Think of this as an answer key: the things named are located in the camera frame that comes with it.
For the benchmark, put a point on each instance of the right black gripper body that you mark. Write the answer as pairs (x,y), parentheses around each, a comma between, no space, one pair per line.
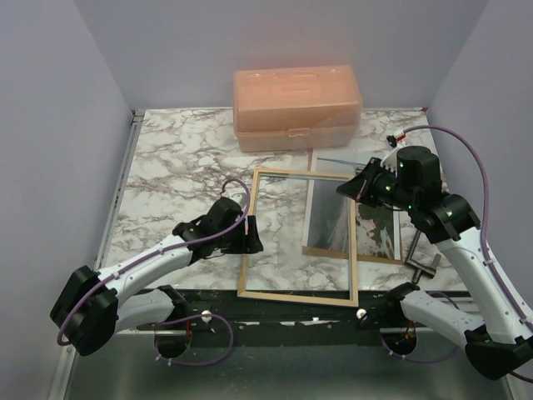
(379,184)

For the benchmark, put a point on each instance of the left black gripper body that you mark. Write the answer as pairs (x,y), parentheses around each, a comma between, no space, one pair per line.
(234,242)

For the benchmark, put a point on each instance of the light wooden picture frame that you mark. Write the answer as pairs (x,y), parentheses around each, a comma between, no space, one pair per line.
(353,300)

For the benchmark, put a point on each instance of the clear plastic sheet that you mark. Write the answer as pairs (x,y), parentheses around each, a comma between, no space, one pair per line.
(327,217)

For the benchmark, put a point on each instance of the aerial landscape photo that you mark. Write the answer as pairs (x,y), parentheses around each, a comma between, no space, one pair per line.
(375,233)

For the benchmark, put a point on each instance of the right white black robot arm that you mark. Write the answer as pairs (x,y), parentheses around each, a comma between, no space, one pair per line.
(496,341)

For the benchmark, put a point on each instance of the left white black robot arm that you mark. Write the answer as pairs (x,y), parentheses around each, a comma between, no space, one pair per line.
(95,305)

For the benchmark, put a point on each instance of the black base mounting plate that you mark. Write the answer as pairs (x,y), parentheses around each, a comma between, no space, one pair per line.
(210,316)

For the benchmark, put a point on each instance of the orange translucent plastic box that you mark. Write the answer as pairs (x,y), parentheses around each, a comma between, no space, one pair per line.
(293,108)

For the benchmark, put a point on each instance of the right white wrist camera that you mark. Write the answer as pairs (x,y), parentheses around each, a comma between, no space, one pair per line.
(396,143)

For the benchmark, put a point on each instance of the brown frame backing board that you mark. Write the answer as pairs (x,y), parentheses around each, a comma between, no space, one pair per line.
(366,257)

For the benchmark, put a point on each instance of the aluminium rail frame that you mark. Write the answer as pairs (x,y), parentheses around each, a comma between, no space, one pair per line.
(176,159)

